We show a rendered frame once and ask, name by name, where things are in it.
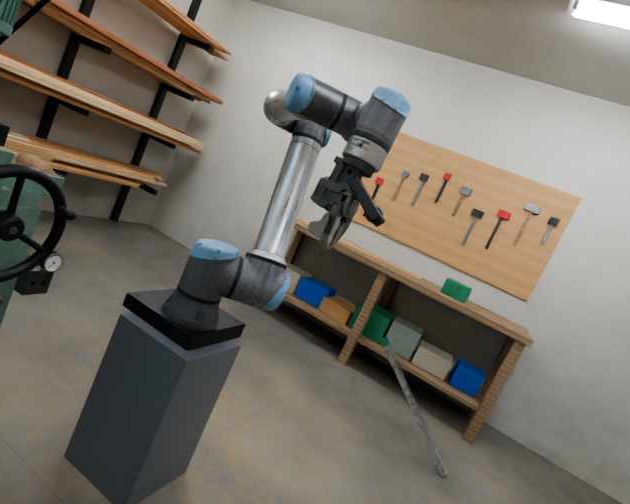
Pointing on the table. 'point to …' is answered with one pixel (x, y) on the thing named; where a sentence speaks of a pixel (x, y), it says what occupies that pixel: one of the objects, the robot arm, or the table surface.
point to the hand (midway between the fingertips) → (324, 251)
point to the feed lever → (4, 39)
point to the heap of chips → (34, 162)
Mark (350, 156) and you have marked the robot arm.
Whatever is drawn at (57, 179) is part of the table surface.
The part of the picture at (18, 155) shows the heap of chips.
